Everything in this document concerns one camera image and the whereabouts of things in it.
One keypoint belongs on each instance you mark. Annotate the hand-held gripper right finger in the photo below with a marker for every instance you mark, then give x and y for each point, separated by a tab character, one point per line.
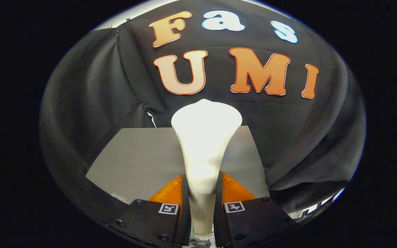
218	206

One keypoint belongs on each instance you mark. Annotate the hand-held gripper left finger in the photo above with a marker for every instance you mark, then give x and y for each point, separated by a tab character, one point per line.
186	206

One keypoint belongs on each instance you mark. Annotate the white garment steamer head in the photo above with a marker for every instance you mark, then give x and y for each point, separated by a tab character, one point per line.
203	137

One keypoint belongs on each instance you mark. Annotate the grey drawer cabinet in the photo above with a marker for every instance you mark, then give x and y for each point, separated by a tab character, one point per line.
143	162

